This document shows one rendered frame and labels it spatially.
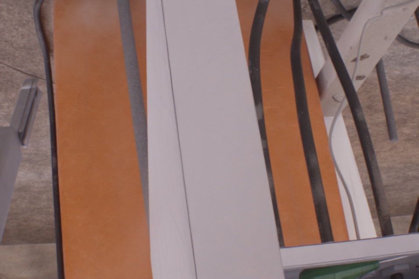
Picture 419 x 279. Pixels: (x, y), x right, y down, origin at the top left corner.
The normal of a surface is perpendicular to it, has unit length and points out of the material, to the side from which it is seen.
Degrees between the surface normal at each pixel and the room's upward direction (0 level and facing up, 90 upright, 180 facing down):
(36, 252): 90
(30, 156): 0
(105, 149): 90
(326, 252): 90
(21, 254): 90
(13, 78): 0
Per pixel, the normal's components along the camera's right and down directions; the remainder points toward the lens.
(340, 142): 0.19, -0.45
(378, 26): 0.13, 0.90
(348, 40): -0.98, 0.05
